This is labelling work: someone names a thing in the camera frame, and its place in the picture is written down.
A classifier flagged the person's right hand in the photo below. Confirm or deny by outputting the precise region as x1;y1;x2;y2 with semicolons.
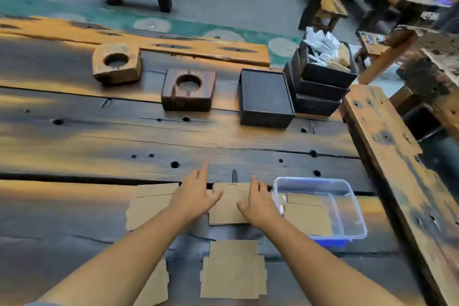
237;175;285;230

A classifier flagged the person's left hand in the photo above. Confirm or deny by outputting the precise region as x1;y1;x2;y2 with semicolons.
169;163;224;222

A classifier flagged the brown cardboard blank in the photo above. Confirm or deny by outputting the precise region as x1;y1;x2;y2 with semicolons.
279;193;334;237
209;182;274;226
200;240;268;300
125;183;180;231
133;257;170;306

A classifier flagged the person's left forearm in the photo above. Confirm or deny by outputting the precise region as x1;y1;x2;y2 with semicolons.
34;206;192;306

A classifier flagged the person's right forearm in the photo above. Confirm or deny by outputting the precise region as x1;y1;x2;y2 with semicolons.
256;215;406;306

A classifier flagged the brown cardboard blank in container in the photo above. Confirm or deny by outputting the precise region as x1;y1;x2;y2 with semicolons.
279;193;334;237

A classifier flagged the blue container lid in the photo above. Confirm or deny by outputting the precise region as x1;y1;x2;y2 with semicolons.
314;237;351;247

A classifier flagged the clear plastic container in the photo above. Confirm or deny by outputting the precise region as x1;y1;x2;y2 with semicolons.
271;177;368;242

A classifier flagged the closed black square box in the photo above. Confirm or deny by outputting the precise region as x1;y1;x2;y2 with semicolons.
238;68;295;128

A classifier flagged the dark wooden ashtray block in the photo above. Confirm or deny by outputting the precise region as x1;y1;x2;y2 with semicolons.
161;68;217;112

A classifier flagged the weathered wooden bench beam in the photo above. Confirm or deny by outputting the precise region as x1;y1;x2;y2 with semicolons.
340;84;459;306

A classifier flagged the open black box with packets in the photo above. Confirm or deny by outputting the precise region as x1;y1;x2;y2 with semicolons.
299;33;358;88

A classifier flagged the light wooden ashtray block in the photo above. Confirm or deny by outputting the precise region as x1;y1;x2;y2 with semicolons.
92;43;142;85

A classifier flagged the pile of white packets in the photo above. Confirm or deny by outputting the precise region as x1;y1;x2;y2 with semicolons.
304;27;353;73

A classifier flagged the long orange wooden plank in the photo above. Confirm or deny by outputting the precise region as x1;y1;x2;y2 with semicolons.
0;16;271;67

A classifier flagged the small wooden stool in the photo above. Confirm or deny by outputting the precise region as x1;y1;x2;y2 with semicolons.
354;31;393;72

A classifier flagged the dark weathered wooden frame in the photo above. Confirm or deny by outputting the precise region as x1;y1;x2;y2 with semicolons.
358;25;459;141

